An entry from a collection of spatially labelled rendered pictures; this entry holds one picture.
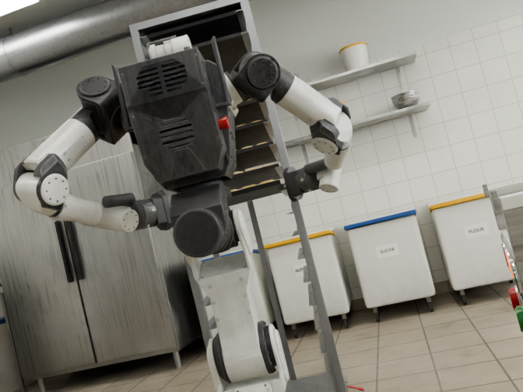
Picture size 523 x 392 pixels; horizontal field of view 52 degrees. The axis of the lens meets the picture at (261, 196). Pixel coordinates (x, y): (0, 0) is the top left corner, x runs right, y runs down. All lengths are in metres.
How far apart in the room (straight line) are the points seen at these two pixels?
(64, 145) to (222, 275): 0.52
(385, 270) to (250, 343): 2.74
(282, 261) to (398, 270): 0.87
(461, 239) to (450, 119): 1.16
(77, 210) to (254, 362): 0.61
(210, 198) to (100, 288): 3.23
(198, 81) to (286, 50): 3.72
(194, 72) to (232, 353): 0.73
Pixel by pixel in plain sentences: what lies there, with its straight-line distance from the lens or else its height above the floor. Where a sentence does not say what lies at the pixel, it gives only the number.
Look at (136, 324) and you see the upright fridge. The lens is 4.38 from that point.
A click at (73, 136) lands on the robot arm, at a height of 1.26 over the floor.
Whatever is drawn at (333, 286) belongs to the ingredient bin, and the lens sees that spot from 4.16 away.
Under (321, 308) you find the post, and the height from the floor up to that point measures 0.57.
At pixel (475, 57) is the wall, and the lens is 4.94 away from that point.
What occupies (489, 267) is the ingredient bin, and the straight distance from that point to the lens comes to 4.18.
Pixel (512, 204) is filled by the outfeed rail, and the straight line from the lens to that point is 0.53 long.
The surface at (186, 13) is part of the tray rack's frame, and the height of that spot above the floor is 1.80.
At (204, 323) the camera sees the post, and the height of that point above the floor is 0.61.
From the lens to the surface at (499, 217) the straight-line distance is 0.83.
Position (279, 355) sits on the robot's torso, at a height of 0.58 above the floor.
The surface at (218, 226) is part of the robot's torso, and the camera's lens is 1.22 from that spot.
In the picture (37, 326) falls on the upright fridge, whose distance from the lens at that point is 4.82.
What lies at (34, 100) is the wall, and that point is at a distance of 5.92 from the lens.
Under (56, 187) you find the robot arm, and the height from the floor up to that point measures 1.13.
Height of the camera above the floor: 0.93
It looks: 3 degrees up
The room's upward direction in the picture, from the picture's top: 14 degrees counter-clockwise
